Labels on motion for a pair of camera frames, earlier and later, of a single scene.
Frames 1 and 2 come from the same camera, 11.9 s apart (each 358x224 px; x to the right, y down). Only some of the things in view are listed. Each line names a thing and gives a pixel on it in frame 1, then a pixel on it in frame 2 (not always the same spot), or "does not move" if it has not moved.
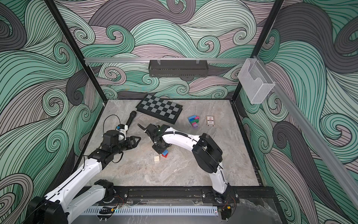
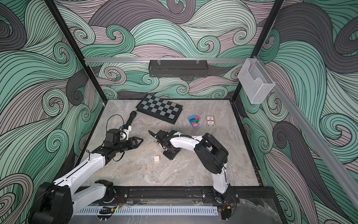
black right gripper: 160,149 → 171,155
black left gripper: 131,143 does not move
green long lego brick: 196,121 does not move
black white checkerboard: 159,108 does not move
